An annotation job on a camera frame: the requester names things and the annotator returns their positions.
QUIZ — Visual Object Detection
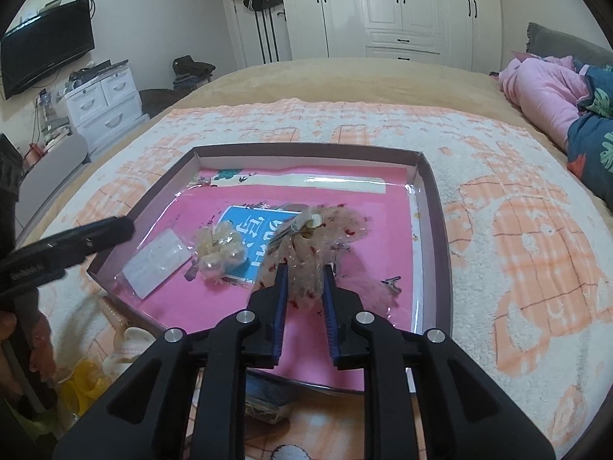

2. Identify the black flat television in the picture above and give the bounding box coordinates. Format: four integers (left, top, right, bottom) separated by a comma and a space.
0, 0, 95, 101

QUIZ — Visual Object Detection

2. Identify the dark clothes pile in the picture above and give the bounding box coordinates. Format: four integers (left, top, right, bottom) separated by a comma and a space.
171, 55, 216, 91

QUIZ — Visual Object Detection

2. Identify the person's left hand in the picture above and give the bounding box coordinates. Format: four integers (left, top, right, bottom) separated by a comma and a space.
0, 310, 56, 396

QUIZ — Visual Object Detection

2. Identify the orange and white plaid blanket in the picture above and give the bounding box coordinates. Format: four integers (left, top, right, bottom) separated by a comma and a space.
14, 98, 609, 460

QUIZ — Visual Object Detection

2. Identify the white door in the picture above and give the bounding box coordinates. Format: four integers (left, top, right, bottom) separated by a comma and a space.
223, 0, 293, 70

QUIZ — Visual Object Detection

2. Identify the white drawer cabinet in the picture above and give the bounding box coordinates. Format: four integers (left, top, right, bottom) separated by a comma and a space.
64, 64, 147, 156

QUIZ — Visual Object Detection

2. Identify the brown cloth heap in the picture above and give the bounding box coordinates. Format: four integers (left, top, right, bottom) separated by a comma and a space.
139, 89, 175, 120

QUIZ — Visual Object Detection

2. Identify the pink padded clothing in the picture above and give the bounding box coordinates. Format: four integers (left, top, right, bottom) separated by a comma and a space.
498, 55, 592, 154

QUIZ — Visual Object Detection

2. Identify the grey pillow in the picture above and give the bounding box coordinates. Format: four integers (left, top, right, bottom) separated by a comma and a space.
526, 22, 613, 70

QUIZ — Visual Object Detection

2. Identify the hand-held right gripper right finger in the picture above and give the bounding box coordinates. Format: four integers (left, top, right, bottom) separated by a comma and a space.
321, 263, 568, 460

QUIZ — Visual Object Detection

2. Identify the blue floral quilt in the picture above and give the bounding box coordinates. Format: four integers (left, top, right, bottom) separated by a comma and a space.
567, 62, 613, 197

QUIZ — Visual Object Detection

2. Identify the beige bed cover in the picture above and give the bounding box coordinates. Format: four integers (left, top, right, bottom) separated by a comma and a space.
19, 57, 613, 231

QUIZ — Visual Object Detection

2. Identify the dark electronic box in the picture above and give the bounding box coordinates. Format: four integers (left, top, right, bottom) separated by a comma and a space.
69, 59, 129, 82

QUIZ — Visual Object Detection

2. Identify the grey rounded chair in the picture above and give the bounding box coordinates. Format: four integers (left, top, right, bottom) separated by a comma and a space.
19, 131, 90, 231

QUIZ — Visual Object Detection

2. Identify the white wardrobe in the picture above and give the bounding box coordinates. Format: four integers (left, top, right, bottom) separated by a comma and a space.
282, 0, 503, 75

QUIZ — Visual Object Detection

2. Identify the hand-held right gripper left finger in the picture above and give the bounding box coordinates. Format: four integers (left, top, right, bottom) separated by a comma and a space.
52, 263, 290, 460

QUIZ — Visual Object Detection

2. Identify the cream hair clip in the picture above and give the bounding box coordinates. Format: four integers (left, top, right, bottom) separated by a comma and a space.
98, 297, 156, 380

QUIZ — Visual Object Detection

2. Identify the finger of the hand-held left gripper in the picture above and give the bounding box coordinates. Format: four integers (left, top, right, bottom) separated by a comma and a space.
10, 215, 136, 264

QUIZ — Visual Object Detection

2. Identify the clear plastic card packet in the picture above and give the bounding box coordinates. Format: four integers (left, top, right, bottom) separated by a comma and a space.
122, 227, 193, 298

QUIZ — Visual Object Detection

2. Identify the cardboard box with pink lining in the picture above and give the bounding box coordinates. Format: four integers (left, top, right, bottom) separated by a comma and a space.
86, 143, 453, 396

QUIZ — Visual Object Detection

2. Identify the clear beige claw clip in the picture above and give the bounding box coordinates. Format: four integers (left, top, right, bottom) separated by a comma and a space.
192, 223, 250, 286

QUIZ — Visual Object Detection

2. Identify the yellow hair tie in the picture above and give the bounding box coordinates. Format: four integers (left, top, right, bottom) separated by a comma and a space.
60, 359, 113, 413

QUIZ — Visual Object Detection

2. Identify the blue card packet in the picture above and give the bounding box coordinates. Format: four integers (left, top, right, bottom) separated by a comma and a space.
246, 375, 294, 425

